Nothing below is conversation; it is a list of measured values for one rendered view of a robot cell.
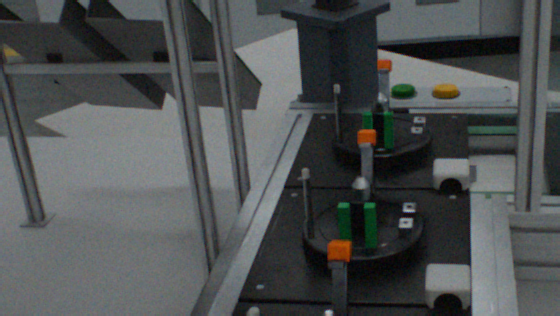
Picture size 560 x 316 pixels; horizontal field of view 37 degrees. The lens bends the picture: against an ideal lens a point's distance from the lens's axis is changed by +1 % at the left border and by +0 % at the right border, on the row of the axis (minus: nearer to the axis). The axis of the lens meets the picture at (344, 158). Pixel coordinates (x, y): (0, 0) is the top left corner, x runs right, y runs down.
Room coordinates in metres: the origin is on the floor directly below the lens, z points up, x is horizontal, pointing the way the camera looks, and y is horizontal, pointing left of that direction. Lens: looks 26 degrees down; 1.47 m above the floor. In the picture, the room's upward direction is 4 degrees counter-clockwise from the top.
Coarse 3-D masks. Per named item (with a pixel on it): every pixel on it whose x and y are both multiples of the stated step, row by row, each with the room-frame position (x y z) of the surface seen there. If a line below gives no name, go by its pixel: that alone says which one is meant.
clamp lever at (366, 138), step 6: (360, 132) 0.88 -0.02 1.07; (366, 132) 0.88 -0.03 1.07; (372, 132) 0.87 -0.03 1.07; (360, 138) 0.87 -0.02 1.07; (366, 138) 0.87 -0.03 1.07; (372, 138) 0.87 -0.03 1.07; (360, 144) 0.86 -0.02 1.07; (366, 144) 0.86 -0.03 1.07; (372, 144) 0.87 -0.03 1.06; (366, 150) 0.87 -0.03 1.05; (372, 150) 0.87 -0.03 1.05; (366, 156) 0.87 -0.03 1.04; (372, 156) 0.87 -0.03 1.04; (366, 162) 0.87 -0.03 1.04; (372, 162) 0.87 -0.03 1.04; (366, 168) 0.86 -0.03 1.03; (372, 168) 0.86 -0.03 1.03; (366, 174) 0.86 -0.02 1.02; (372, 174) 0.86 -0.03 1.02; (372, 180) 0.86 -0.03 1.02; (372, 186) 0.86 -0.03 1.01; (372, 192) 0.85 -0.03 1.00
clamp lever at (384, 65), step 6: (378, 60) 1.12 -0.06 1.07; (384, 60) 1.12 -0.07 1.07; (390, 60) 1.12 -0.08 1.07; (378, 66) 1.12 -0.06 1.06; (384, 66) 1.11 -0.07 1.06; (390, 66) 1.11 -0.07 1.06; (384, 72) 1.10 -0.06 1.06; (384, 78) 1.11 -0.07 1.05; (384, 84) 1.11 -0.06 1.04; (384, 90) 1.11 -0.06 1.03
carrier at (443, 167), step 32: (384, 96) 1.04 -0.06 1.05; (320, 128) 1.12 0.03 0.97; (352, 128) 1.07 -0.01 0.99; (384, 128) 1.00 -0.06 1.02; (416, 128) 1.02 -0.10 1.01; (448, 128) 1.09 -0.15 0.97; (320, 160) 1.02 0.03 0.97; (352, 160) 0.99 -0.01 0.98; (384, 160) 0.98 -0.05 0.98; (416, 160) 0.99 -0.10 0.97; (448, 160) 0.95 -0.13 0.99
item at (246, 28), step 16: (208, 0) 4.05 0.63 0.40; (240, 0) 4.06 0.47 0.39; (256, 0) 4.05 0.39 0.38; (272, 0) 4.05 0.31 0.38; (288, 0) 4.05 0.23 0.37; (208, 16) 4.05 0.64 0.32; (240, 16) 4.06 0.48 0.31; (256, 16) 4.06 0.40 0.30; (272, 16) 4.06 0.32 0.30; (240, 32) 4.06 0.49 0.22; (256, 32) 4.06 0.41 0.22; (272, 32) 4.06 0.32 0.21
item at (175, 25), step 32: (160, 0) 0.87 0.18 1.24; (224, 0) 1.04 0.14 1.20; (224, 32) 1.03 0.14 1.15; (0, 64) 1.08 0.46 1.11; (224, 64) 1.04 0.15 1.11; (0, 96) 1.09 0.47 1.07; (192, 96) 0.87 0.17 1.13; (224, 96) 1.03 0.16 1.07; (192, 128) 0.87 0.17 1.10; (32, 160) 1.10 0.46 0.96; (192, 160) 0.87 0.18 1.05; (32, 192) 1.08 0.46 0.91; (192, 192) 0.87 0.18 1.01; (32, 224) 1.08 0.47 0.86
